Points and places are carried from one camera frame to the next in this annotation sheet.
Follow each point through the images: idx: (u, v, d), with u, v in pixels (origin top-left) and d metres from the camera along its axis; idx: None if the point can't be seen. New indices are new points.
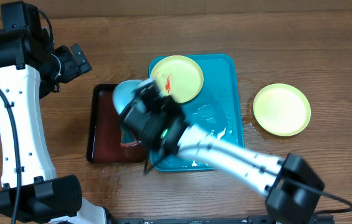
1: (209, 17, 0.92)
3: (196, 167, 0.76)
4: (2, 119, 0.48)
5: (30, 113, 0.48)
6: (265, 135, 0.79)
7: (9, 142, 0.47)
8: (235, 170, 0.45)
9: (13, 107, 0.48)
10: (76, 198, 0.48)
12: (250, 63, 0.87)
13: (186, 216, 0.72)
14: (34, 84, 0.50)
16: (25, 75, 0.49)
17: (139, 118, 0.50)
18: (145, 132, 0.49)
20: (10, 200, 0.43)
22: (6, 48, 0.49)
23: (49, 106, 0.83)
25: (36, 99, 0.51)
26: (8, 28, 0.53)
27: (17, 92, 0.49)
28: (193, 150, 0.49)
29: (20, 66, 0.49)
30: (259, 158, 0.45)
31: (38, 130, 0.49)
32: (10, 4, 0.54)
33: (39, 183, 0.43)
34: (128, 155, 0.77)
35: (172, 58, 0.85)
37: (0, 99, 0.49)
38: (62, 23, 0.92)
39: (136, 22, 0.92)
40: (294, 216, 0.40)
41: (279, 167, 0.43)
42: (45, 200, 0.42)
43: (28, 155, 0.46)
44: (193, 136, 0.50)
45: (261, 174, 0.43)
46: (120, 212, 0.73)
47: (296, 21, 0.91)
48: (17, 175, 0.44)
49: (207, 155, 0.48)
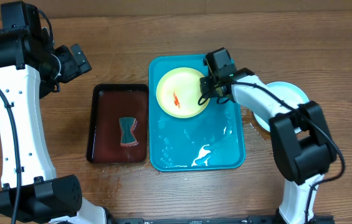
1: (209, 17, 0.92)
3: (196, 167, 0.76)
4: (2, 119, 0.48)
5: (29, 113, 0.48)
6: (266, 135, 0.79)
7: (10, 140, 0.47)
8: (265, 100, 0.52)
9: (13, 107, 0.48)
10: (77, 198, 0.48)
12: (250, 63, 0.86)
13: (186, 216, 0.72)
14: (34, 84, 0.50)
16: (25, 75, 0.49)
17: (223, 60, 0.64)
18: (222, 70, 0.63)
20: (10, 200, 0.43)
22: (7, 48, 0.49)
23: (49, 106, 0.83)
25: (35, 98, 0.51)
26: (8, 28, 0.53)
27: (17, 92, 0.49)
28: (243, 86, 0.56)
29: (21, 66, 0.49)
30: (287, 101, 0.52)
31: (38, 130, 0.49)
32: (10, 4, 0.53)
33: (39, 184, 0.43)
34: (129, 155, 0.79)
35: (178, 70, 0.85)
37: None
38: (62, 24, 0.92)
39: (136, 22, 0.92)
40: (289, 143, 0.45)
41: (283, 108, 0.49)
42: (47, 200, 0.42)
43: (28, 155, 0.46)
44: (250, 79, 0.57)
45: (280, 107, 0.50)
46: (120, 212, 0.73)
47: (296, 21, 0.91)
48: (17, 175, 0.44)
49: (252, 91, 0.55)
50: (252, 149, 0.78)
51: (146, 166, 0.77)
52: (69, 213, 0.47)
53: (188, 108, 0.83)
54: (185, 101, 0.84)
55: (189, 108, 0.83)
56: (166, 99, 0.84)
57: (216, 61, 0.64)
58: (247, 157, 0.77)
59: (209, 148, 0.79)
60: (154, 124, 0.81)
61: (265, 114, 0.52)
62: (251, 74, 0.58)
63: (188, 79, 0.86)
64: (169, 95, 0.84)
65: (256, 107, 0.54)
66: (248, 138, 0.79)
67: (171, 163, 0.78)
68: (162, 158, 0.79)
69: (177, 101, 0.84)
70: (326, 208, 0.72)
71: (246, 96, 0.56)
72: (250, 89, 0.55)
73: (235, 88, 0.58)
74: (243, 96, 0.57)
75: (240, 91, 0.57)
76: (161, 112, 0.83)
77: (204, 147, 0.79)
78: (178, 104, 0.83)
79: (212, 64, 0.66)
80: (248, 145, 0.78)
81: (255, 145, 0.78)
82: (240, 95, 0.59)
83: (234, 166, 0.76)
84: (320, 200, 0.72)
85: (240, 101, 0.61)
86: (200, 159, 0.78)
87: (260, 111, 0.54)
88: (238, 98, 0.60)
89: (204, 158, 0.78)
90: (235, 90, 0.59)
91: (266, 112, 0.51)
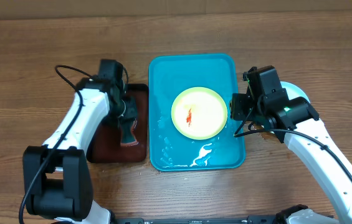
1: (209, 17, 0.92)
3: (196, 167, 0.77)
4: (70, 112, 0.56)
5: (90, 120, 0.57)
6: (265, 135, 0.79)
7: (65, 122, 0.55)
8: (339, 183, 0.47)
9: (83, 108, 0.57)
10: (85, 204, 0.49)
12: (251, 63, 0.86)
13: (186, 216, 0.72)
14: (103, 104, 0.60)
16: (101, 98, 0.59)
17: (270, 84, 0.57)
18: (269, 97, 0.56)
20: (40, 154, 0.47)
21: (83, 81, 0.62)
22: (102, 83, 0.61)
23: (49, 106, 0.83)
25: (96, 114, 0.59)
26: (99, 75, 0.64)
27: (91, 101, 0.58)
28: (305, 142, 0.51)
29: (104, 92, 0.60)
30: None
31: (88, 133, 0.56)
32: (109, 60, 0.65)
33: (69, 152, 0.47)
34: (128, 155, 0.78)
35: (197, 89, 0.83)
37: (76, 101, 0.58)
38: (62, 24, 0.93)
39: (136, 22, 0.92)
40: None
41: None
42: (70, 170, 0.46)
43: (75, 133, 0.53)
44: (313, 128, 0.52)
45: None
46: (120, 211, 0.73)
47: (296, 20, 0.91)
48: (59, 139, 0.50)
49: (319, 153, 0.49)
50: (252, 149, 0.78)
51: (146, 166, 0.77)
52: (71, 214, 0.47)
53: (195, 130, 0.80)
54: (199, 121, 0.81)
55: (200, 131, 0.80)
56: (179, 114, 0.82)
57: (261, 84, 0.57)
58: (247, 157, 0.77)
59: (209, 149, 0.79)
60: (154, 124, 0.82)
61: (332, 193, 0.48)
62: (315, 118, 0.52)
63: (207, 100, 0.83)
64: (182, 111, 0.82)
65: (324, 179, 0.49)
66: (248, 139, 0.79)
67: (171, 163, 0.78)
68: (162, 158, 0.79)
69: (189, 117, 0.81)
70: (326, 210, 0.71)
71: (306, 153, 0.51)
72: (317, 152, 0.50)
73: (293, 135, 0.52)
74: (303, 151, 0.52)
75: (299, 142, 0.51)
76: (161, 112, 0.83)
77: (204, 147, 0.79)
78: (189, 121, 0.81)
79: (257, 87, 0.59)
80: (248, 145, 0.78)
81: (255, 145, 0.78)
82: (294, 144, 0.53)
83: (234, 166, 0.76)
84: (321, 199, 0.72)
85: (293, 148, 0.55)
86: (200, 159, 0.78)
87: (324, 183, 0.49)
88: (291, 144, 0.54)
89: (204, 158, 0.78)
90: (290, 137, 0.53)
91: (338, 196, 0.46)
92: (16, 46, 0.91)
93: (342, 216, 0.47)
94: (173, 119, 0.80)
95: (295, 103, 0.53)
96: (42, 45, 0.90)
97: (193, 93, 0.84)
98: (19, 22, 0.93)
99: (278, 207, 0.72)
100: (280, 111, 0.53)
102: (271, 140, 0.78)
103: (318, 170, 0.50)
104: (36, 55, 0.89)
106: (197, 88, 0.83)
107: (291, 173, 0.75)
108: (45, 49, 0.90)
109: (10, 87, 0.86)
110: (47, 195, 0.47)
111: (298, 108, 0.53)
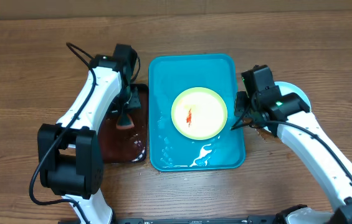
1: (209, 17, 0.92)
3: (196, 168, 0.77)
4: (84, 91, 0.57)
5: (101, 101, 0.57)
6: (265, 135, 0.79)
7: (79, 100, 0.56)
8: (329, 168, 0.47)
9: (97, 87, 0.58)
10: (96, 181, 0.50)
12: (250, 63, 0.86)
13: (186, 216, 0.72)
14: (116, 83, 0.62)
16: (114, 76, 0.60)
17: (263, 80, 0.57)
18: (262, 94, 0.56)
20: (55, 131, 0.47)
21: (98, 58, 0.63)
22: (116, 60, 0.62)
23: (49, 106, 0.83)
25: (109, 94, 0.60)
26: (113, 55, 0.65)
27: (103, 80, 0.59)
28: (296, 132, 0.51)
29: (117, 71, 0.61)
30: None
31: (100, 111, 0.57)
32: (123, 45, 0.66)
33: (83, 132, 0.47)
34: (128, 155, 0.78)
35: (197, 89, 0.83)
37: (90, 81, 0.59)
38: (62, 24, 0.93)
39: (136, 22, 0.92)
40: None
41: None
42: (83, 150, 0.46)
43: (88, 112, 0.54)
44: (303, 118, 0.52)
45: (351, 186, 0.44)
46: (120, 211, 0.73)
47: (296, 20, 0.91)
48: (72, 119, 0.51)
49: (309, 141, 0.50)
50: (252, 149, 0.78)
51: (146, 166, 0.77)
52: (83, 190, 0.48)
53: (195, 130, 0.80)
54: (199, 121, 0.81)
55: (200, 131, 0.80)
56: (179, 113, 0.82)
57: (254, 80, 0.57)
58: (247, 157, 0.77)
59: (209, 149, 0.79)
60: (154, 124, 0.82)
61: (323, 180, 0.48)
62: (306, 111, 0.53)
63: (206, 98, 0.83)
64: (182, 110, 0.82)
65: (315, 167, 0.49)
66: (248, 139, 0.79)
67: (171, 163, 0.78)
68: (162, 158, 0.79)
69: (189, 117, 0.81)
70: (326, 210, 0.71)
71: (298, 142, 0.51)
72: (308, 140, 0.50)
73: (283, 126, 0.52)
74: (294, 141, 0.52)
75: (290, 133, 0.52)
76: (161, 112, 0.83)
77: (204, 147, 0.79)
78: (189, 122, 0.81)
79: (251, 84, 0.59)
80: (248, 145, 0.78)
81: (255, 146, 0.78)
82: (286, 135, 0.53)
83: (234, 166, 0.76)
84: (321, 199, 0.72)
85: (285, 139, 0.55)
86: (200, 159, 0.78)
87: (315, 171, 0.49)
88: (284, 136, 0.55)
89: (204, 159, 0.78)
90: (281, 128, 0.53)
91: (328, 182, 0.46)
92: (16, 46, 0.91)
93: (334, 201, 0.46)
94: (173, 119, 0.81)
95: (288, 98, 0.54)
96: (42, 45, 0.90)
97: (194, 93, 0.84)
98: (19, 22, 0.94)
99: (279, 207, 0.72)
100: (273, 105, 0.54)
102: (271, 140, 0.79)
103: (308, 158, 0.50)
104: (36, 55, 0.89)
106: (197, 88, 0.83)
107: (291, 173, 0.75)
108: (45, 50, 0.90)
109: (10, 87, 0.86)
110: (60, 172, 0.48)
111: (290, 104, 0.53)
